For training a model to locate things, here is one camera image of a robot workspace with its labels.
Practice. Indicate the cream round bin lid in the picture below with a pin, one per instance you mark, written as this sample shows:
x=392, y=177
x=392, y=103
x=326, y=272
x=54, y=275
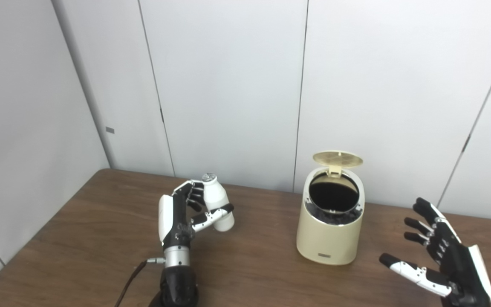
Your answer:
x=337, y=158

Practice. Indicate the small white plastic bottle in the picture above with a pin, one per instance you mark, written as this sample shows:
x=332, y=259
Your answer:
x=216, y=196

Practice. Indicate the cream-colored round bin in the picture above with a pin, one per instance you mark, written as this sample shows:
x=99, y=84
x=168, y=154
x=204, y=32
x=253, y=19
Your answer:
x=328, y=243

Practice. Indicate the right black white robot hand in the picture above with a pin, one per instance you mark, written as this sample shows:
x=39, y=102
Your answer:
x=458, y=268

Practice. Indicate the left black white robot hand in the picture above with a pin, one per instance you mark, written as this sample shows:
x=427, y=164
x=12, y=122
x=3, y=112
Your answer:
x=173, y=221

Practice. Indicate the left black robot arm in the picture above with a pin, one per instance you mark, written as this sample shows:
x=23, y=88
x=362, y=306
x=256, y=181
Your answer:
x=177, y=281

